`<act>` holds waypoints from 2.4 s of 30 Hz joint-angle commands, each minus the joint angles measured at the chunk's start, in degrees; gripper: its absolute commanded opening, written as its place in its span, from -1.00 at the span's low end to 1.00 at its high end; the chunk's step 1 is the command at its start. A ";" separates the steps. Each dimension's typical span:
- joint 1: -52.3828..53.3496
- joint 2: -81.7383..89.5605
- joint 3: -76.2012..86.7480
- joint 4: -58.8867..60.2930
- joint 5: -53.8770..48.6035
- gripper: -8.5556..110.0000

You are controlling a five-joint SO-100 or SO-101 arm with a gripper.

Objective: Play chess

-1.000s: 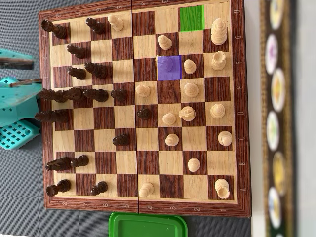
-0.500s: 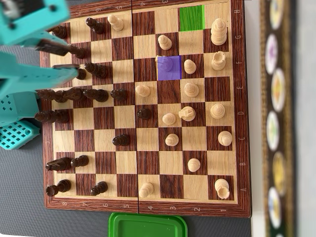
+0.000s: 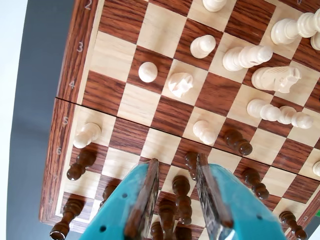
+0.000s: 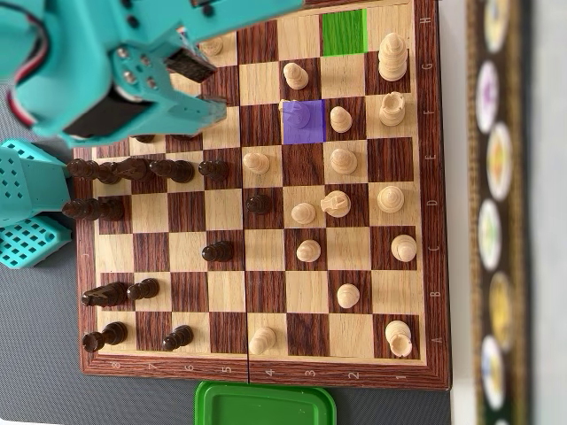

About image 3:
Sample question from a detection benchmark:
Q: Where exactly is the light wooden chess knight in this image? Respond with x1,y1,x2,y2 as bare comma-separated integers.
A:
251,66,302,95
167,72,194,99

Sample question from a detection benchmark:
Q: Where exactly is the grey textured table mat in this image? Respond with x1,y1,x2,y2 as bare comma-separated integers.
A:
9,0,83,240

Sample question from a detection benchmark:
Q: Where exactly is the dark brown chess bishop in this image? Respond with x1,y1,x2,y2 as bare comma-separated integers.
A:
172,175,193,225

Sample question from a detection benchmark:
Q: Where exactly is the dark brown chess rook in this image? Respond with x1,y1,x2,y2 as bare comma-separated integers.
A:
49,198,85,240

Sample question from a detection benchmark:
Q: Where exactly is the dark brown chess pawn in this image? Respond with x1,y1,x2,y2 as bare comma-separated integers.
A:
279,210,308,240
66,148,97,181
99,184,120,210
223,128,253,156
241,167,270,200
184,151,200,181

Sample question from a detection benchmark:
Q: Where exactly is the wooden folding chess board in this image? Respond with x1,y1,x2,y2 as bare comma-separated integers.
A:
38,0,320,240

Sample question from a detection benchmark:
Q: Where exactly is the teal gripper finger with brown pad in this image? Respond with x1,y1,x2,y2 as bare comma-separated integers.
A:
196,153,287,240
81,157,161,240

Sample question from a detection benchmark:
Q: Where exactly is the light wooden chess queen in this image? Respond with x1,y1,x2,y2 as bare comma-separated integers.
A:
270,12,320,46

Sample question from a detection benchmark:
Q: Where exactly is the light wooden chess bishop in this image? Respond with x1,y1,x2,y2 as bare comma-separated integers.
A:
222,44,274,72
310,31,320,51

